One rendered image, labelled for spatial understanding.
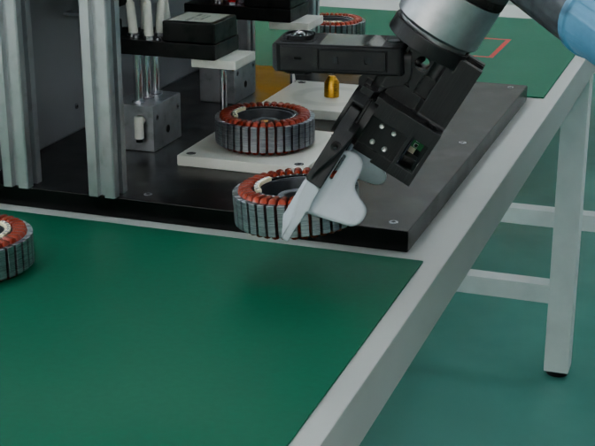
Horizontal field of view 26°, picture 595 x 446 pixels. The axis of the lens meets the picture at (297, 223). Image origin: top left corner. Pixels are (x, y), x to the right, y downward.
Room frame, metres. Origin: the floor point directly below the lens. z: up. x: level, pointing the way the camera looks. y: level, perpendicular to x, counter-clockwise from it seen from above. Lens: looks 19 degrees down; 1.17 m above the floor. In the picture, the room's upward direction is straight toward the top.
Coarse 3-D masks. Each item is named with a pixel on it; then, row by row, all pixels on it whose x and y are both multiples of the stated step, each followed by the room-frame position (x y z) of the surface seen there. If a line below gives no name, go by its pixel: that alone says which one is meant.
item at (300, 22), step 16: (192, 0) 1.68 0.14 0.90; (208, 0) 1.68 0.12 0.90; (224, 0) 1.68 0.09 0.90; (256, 0) 1.63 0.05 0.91; (272, 0) 1.62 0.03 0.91; (288, 0) 1.62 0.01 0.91; (304, 0) 1.66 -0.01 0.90; (240, 16) 1.64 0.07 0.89; (256, 16) 1.63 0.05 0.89; (272, 16) 1.62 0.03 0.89; (288, 16) 1.61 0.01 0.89; (304, 16) 1.66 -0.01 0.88; (320, 16) 1.66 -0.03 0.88
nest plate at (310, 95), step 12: (300, 84) 1.70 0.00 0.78; (312, 84) 1.70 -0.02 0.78; (348, 84) 1.70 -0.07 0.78; (276, 96) 1.63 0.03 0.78; (288, 96) 1.63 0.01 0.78; (300, 96) 1.63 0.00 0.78; (312, 96) 1.63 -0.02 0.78; (324, 96) 1.63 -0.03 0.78; (348, 96) 1.63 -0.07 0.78; (312, 108) 1.57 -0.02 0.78; (324, 108) 1.57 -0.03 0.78; (336, 108) 1.57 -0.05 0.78
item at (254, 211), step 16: (256, 176) 1.12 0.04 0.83; (272, 176) 1.12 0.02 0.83; (288, 176) 1.12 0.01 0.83; (304, 176) 1.12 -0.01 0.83; (240, 192) 1.07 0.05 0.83; (256, 192) 1.07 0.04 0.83; (272, 192) 1.11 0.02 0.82; (288, 192) 1.09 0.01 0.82; (240, 208) 1.06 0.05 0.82; (256, 208) 1.05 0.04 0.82; (272, 208) 1.03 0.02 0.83; (240, 224) 1.06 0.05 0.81; (256, 224) 1.04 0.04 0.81; (272, 224) 1.03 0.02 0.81; (304, 224) 1.03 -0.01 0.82; (320, 224) 1.04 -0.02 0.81; (336, 224) 1.04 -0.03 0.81
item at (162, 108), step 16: (128, 96) 1.45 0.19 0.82; (160, 96) 1.45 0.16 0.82; (176, 96) 1.47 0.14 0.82; (128, 112) 1.42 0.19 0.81; (144, 112) 1.41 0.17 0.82; (160, 112) 1.43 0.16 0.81; (176, 112) 1.47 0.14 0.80; (128, 128) 1.42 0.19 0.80; (144, 128) 1.41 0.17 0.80; (160, 128) 1.42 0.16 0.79; (176, 128) 1.47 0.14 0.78; (128, 144) 1.42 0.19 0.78; (144, 144) 1.41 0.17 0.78; (160, 144) 1.42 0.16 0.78
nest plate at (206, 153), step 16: (208, 144) 1.40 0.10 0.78; (320, 144) 1.40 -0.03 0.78; (192, 160) 1.35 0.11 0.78; (208, 160) 1.34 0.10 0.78; (224, 160) 1.34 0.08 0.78; (240, 160) 1.34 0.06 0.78; (256, 160) 1.34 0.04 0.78; (272, 160) 1.34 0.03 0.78; (288, 160) 1.34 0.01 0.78; (304, 160) 1.34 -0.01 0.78
